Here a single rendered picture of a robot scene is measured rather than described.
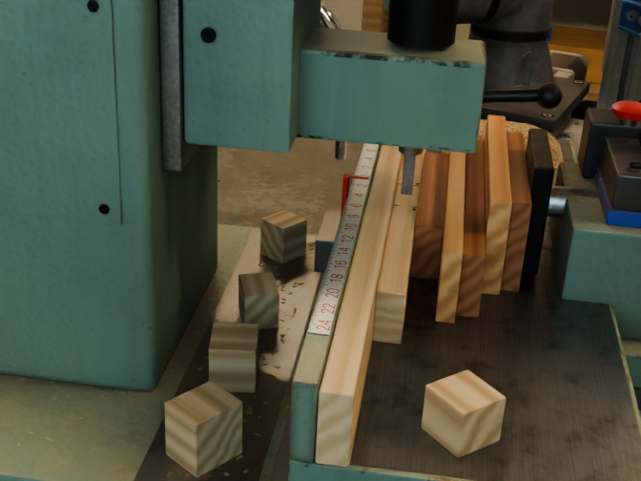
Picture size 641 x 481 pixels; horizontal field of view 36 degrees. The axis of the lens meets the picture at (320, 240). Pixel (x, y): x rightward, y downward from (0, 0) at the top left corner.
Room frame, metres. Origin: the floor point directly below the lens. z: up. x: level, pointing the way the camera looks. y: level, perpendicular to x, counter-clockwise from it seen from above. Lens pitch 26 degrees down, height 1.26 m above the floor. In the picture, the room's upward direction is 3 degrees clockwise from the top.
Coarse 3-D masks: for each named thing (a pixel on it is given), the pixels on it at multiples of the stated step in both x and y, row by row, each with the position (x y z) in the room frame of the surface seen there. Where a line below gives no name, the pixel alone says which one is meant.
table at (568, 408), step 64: (512, 320) 0.62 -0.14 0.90; (576, 320) 0.63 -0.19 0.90; (384, 384) 0.53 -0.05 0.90; (512, 384) 0.54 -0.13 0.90; (576, 384) 0.54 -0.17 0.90; (640, 384) 0.63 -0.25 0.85; (384, 448) 0.47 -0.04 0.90; (512, 448) 0.47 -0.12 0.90; (576, 448) 0.48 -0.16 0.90; (640, 448) 0.48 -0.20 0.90
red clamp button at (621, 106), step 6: (618, 102) 0.76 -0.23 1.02; (624, 102) 0.76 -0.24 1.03; (630, 102) 0.76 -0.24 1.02; (636, 102) 0.76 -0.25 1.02; (612, 108) 0.76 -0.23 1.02; (618, 108) 0.75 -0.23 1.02; (624, 108) 0.75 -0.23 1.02; (630, 108) 0.75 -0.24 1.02; (636, 108) 0.75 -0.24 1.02; (618, 114) 0.75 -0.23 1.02; (624, 114) 0.75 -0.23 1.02; (630, 114) 0.74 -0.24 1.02; (636, 114) 0.74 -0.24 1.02; (630, 120) 0.75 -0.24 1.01; (636, 120) 0.75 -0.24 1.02
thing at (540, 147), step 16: (528, 144) 0.76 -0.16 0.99; (544, 144) 0.74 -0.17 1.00; (528, 160) 0.74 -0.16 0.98; (544, 160) 0.70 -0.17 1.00; (528, 176) 0.72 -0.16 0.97; (544, 176) 0.69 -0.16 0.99; (544, 192) 0.69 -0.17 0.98; (560, 192) 0.72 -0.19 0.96; (576, 192) 0.72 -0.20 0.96; (592, 192) 0.72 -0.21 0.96; (544, 208) 0.69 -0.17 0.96; (560, 208) 0.72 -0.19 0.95; (544, 224) 0.69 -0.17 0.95; (528, 240) 0.69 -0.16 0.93; (528, 256) 0.69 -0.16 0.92; (528, 272) 0.69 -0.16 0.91
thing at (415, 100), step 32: (320, 32) 0.76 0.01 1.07; (352, 32) 0.76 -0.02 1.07; (384, 32) 0.77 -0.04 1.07; (320, 64) 0.71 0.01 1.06; (352, 64) 0.70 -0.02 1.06; (384, 64) 0.70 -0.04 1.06; (416, 64) 0.70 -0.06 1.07; (448, 64) 0.70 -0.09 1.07; (480, 64) 0.69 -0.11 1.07; (320, 96) 0.71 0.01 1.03; (352, 96) 0.70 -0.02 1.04; (384, 96) 0.70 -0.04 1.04; (416, 96) 0.70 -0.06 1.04; (448, 96) 0.70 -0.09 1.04; (480, 96) 0.69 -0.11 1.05; (320, 128) 0.71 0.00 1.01; (352, 128) 0.70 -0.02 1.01; (384, 128) 0.70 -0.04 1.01; (416, 128) 0.70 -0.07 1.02; (448, 128) 0.70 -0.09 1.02
